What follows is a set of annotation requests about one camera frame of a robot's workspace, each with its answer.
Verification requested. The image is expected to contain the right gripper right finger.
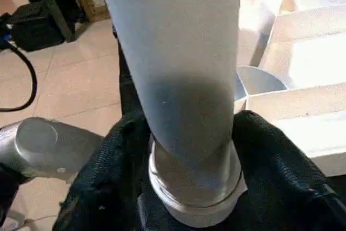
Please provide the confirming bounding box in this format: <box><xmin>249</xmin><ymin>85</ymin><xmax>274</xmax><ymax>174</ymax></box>
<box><xmin>232</xmin><ymin>109</ymin><xmax>346</xmax><ymax>231</ymax></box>

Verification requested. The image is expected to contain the black bag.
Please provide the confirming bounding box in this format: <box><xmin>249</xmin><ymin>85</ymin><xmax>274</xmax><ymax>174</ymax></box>
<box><xmin>8</xmin><ymin>0</ymin><xmax>66</xmax><ymax>52</ymax></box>

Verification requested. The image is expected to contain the thick black floor cable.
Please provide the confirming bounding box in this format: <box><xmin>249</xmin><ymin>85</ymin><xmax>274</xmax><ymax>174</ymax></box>
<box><xmin>0</xmin><ymin>40</ymin><xmax>38</xmax><ymax>112</ymax></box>

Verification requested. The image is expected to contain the white plastic table leg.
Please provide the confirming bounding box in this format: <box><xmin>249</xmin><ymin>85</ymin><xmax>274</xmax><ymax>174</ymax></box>
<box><xmin>96</xmin><ymin>0</ymin><xmax>245</xmax><ymax>210</ymax></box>

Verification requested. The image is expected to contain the white plastic table top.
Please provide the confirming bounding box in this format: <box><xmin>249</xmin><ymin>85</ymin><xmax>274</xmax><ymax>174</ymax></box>
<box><xmin>162</xmin><ymin>0</ymin><xmax>346</xmax><ymax>228</ymax></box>

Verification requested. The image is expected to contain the black furniture frame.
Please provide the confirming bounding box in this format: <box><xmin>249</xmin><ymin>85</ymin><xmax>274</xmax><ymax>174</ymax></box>
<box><xmin>28</xmin><ymin>0</ymin><xmax>90</xmax><ymax>43</ymax></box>

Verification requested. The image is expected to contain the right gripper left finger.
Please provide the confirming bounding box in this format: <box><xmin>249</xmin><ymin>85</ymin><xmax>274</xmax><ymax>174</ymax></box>
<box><xmin>52</xmin><ymin>114</ymin><xmax>155</xmax><ymax>231</ymax></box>

